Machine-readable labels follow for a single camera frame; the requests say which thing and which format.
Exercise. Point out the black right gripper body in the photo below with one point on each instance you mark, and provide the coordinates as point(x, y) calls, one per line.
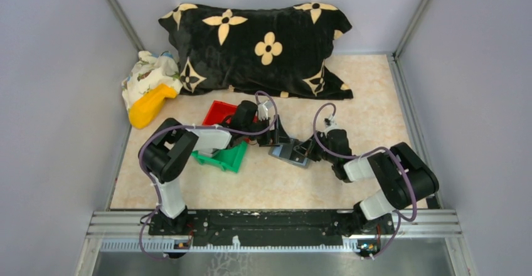
point(320, 153)

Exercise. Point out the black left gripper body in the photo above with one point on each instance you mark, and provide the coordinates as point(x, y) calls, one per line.
point(256, 127)

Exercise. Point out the red plastic bin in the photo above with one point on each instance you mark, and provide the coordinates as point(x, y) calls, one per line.
point(220, 113)

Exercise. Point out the green plastic bin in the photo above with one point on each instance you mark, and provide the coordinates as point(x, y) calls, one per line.
point(226, 160)

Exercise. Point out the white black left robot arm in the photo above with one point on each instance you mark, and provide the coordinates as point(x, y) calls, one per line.
point(165, 154)

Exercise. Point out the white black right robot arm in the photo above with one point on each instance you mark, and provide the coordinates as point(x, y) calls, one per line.
point(403, 177)

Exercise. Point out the black floral pillow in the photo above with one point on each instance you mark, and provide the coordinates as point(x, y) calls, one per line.
point(282, 52)

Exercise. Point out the yellow and white cloth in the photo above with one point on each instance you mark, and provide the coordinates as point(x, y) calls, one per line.
point(152, 80)

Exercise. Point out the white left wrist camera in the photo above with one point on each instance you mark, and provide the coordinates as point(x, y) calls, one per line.
point(263, 109)

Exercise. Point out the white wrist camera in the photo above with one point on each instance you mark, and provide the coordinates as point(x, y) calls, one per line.
point(331, 124)
point(263, 109)

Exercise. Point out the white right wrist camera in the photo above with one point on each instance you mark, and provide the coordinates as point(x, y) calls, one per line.
point(331, 124)

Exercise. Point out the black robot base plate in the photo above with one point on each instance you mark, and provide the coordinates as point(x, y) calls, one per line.
point(280, 229)

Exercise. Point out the aluminium frame rail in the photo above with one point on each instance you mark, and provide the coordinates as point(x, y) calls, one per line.
point(123, 231)

